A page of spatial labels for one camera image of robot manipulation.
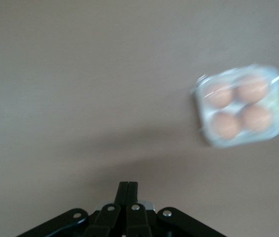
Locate clear plastic egg box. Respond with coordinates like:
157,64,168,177
189,63,279,149

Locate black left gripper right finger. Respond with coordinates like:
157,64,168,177
125,182,226,237

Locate brown egg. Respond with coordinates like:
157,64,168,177
240,103,274,131
235,75,270,104
210,110,242,139
204,82,234,109

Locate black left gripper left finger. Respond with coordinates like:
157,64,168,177
15,182,129,237

